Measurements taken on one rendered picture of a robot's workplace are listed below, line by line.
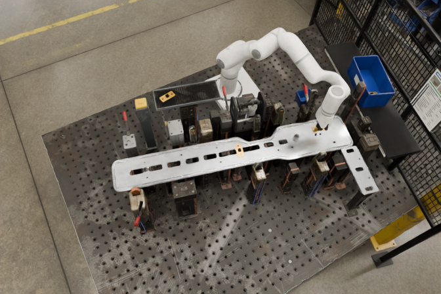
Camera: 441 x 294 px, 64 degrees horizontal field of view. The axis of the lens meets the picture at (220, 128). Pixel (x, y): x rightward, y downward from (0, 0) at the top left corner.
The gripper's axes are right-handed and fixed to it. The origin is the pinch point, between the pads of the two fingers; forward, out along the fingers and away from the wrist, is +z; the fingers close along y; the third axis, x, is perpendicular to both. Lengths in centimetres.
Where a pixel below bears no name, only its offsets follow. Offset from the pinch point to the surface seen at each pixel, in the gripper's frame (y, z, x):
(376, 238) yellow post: 48, 107, 58
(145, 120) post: -30, 6, -96
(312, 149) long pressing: 8.6, 9.5, -5.4
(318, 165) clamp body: 20.9, 5.3, -8.0
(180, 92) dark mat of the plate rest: -36, -6, -73
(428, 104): 9, -16, 54
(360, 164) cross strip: 23.8, 9.5, 17.4
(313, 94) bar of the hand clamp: -15.1, -10.7, -0.9
